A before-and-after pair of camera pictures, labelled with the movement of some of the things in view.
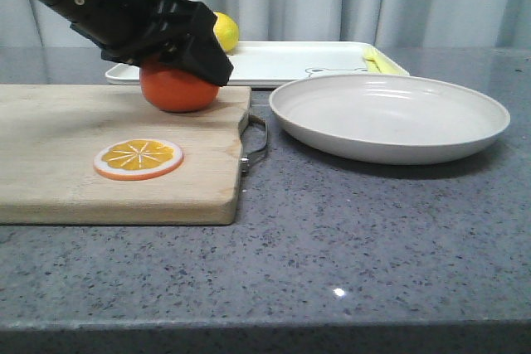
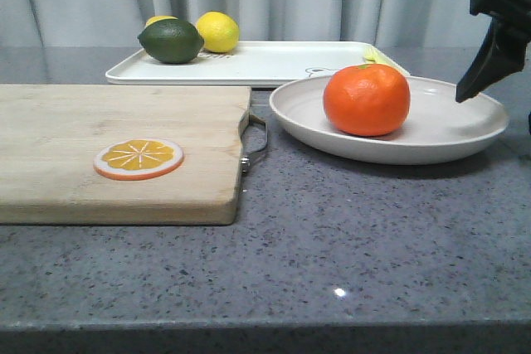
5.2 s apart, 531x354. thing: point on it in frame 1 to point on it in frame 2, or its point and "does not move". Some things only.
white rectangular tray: x=270 y=64 does not move
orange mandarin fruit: x=177 y=91 to x=367 y=99
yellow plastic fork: x=374 y=60 does not move
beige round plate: x=386 y=119 does not move
